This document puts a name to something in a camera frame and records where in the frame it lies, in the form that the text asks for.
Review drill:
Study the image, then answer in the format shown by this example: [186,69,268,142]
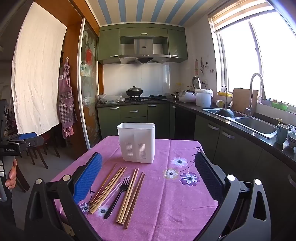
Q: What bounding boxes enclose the green basket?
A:
[271,100,288,111]

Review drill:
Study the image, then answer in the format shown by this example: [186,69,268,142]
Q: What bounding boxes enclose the dark wooden chairs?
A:
[14,131,61,193]

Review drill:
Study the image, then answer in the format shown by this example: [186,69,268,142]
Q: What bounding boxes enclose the person's left forearm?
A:
[0,197,18,232]

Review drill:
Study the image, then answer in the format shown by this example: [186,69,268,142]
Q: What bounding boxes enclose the green wall cabinets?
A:
[97,24,188,65]

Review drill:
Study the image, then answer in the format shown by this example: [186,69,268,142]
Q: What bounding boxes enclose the dark wooden chopstick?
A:
[122,172,144,226]
[125,173,146,229]

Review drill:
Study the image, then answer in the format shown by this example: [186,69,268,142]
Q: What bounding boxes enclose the beige roller blind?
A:
[208,0,281,33]

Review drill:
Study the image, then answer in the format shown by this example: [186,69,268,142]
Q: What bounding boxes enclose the white lidded bucket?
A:
[195,88,213,107]

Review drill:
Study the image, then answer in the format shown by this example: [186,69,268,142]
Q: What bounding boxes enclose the steel double sink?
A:
[201,107,277,139]

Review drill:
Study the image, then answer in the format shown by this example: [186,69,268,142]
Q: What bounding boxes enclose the clear plastic spoon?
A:
[99,182,124,212]

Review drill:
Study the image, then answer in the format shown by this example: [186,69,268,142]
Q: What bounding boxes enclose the person's left hand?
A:
[5,158,18,189]

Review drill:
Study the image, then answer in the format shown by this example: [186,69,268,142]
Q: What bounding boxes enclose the white rice cooker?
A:
[179,90,196,103]

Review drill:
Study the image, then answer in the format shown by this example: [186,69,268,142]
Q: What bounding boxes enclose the white hanging cloth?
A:
[11,1,67,136]

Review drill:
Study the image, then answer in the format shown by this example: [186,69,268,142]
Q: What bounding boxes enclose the patterned glass sliding door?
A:
[77,18,100,151]

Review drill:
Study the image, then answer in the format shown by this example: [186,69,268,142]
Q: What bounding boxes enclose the black kitchen countertop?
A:
[97,96,296,167]

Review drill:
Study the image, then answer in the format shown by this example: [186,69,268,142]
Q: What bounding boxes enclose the black plastic fork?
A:
[104,177,131,219]

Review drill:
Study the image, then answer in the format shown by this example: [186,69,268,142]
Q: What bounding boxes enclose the white plastic utensil holder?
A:
[117,122,156,164]

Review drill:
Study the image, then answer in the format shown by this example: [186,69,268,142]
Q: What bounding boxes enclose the grey green mug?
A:
[276,123,290,145]

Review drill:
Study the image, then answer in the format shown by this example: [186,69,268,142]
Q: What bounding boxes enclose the wooden cutting board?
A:
[231,88,259,114]

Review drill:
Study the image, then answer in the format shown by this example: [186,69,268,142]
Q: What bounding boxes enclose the purple checked apron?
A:
[57,60,78,139]

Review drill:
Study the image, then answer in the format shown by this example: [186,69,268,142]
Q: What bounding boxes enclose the dark round pot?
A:
[215,108,235,118]

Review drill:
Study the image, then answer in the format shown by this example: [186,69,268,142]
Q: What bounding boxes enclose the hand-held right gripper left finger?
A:
[24,152,103,241]

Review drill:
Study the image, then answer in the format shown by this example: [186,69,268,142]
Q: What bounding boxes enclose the patterned bowl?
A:
[287,132,296,149]

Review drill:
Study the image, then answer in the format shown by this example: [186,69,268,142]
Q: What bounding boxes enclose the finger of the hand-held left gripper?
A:
[10,136,44,149]
[18,132,38,141]

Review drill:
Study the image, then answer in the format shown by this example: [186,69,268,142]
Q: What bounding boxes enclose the small steel faucet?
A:
[221,85,229,108]

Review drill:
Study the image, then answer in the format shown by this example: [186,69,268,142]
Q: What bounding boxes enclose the steel range hood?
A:
[119,38,171,65]

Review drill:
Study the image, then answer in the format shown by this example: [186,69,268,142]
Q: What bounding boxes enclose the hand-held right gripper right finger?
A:
[194,151,271,241]

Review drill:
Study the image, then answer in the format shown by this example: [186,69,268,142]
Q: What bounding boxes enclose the wall hooks with utensils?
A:
[194,58,215,75]

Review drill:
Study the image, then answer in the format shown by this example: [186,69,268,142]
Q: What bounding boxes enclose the black gas stove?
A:
[125,95,169,102]

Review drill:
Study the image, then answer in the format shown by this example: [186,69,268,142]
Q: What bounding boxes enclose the pink floral tablecloth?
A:
[51,136,219,241]

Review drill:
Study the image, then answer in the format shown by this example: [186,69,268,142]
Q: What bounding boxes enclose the grey plastic bag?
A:
[98,94,125,104]

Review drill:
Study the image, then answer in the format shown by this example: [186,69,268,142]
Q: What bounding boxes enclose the tall steel faucet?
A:
[245,73,266,118]

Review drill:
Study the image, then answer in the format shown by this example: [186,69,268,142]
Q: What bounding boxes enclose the black wok with lid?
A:
[126,86,144,97]

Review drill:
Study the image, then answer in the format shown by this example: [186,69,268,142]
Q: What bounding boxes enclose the kitchen window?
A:
[208,7,296,107]

